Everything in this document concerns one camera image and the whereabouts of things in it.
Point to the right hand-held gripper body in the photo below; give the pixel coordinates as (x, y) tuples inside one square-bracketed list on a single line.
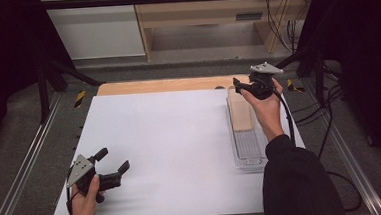
[(260, 84)]

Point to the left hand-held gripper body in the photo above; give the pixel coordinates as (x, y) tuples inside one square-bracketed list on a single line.
[(81, 169)]

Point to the beige phone case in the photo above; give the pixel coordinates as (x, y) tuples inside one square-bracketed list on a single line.
[(240, 114)]

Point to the clear plastic tray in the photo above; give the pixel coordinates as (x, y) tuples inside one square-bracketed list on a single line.
[(247, 147)]

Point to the person's right hand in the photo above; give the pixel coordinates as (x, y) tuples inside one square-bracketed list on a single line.
[(269, 116)]

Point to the person's left hand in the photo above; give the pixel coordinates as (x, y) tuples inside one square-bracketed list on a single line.
[(84, 210)]

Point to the white board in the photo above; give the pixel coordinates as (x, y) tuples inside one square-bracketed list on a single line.
[(167, 139)]

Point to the wooden table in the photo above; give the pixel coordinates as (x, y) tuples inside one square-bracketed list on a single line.
[(163, 85)]

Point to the light wooden desk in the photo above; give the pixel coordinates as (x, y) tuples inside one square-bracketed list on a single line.
[(199, 10)]

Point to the black curtain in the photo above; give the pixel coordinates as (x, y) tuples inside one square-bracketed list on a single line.
[(4, 48), (368, 43)]

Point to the white cabinet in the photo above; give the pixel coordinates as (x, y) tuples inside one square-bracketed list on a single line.
[(97, 33)]

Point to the black diagonal frame strut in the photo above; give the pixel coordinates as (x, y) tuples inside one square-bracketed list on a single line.
[(72, 73), (292, 58)]

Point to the aluminium rail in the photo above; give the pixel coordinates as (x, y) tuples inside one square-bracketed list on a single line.
[(352, 164), (25, 167)]

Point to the black upright frame post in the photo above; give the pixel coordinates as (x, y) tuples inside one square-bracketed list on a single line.
[(319, 79), (43, 93)]

